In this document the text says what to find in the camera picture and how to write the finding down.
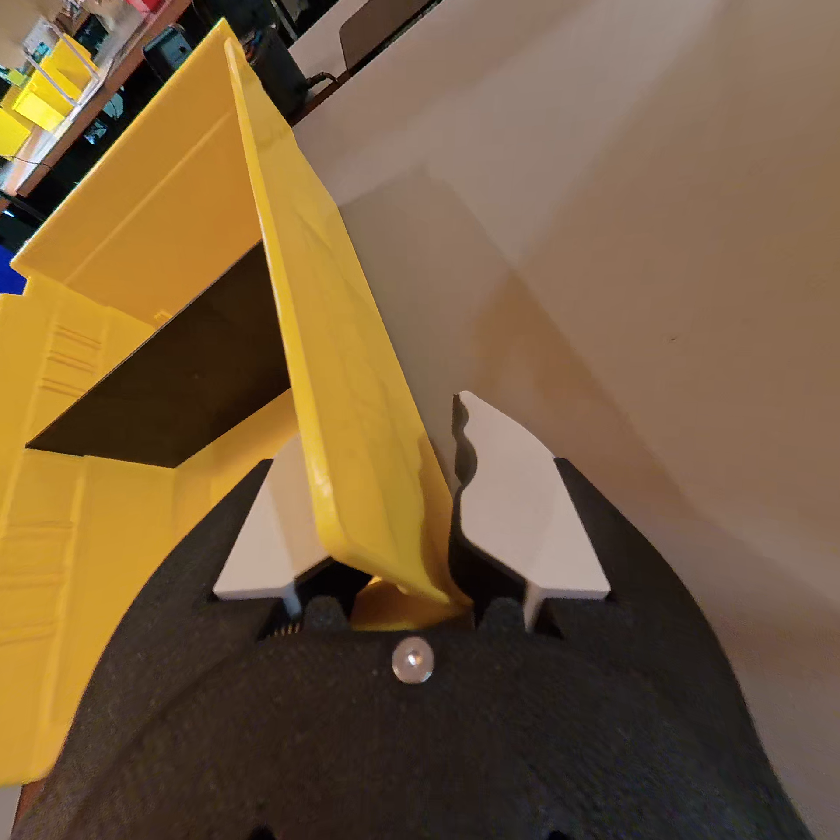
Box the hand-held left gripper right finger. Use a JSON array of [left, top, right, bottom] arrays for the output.
[[448, 392, 613, 632]]

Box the small yellow bin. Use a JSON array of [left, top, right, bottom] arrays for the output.
[[13, 36, 101, 131], [0, 108, 32, 158]]

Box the large yellow plastic bin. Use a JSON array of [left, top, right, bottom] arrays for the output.
[[0, 18, 473, 786]]

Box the black pole clamp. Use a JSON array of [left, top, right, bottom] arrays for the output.
[[246, 26, 339, 122]]

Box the long work table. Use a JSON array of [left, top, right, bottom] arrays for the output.
[[0, 0, 194, 214]]

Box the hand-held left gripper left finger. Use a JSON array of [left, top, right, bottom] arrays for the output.
[[213, 435, 330, 619]]

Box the black desk cable hatch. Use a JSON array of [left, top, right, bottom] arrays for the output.
[[338, 0, 437, 70]]

